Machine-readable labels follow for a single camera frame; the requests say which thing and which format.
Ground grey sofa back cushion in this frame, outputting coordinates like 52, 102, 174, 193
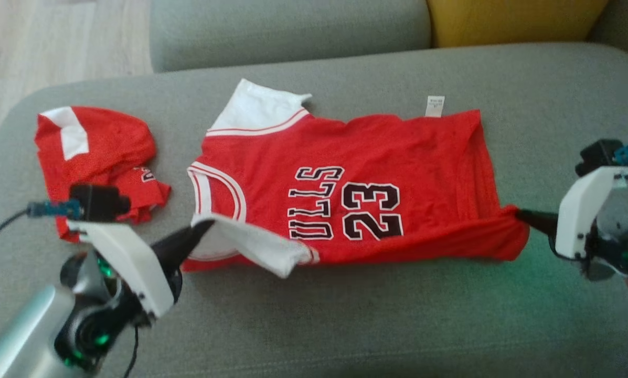
587, 0, 628, 70
150, 0, 433, 73

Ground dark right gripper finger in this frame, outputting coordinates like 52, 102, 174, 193
524, 217, 558, 237
516, 209, 560, 224

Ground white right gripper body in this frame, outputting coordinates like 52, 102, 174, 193
555, 167, 628, 260

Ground red number 23 jersey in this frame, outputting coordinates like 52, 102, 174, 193
182, 79, 530, 279

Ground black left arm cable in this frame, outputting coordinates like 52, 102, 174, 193
0, 201, 82, 259

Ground grey sofa seat cushion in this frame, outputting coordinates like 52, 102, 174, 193
0, 42, 628, 378

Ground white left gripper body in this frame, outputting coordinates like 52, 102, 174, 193
67, 220, 175, 318

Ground yellow pillow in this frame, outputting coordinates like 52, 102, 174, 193
427, 0, 611, 49

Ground red mesh shorts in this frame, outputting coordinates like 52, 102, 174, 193
34, 106, 172, 243

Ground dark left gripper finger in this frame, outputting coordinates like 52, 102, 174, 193
162, 226, 212, 269
154, 219, 216, 258

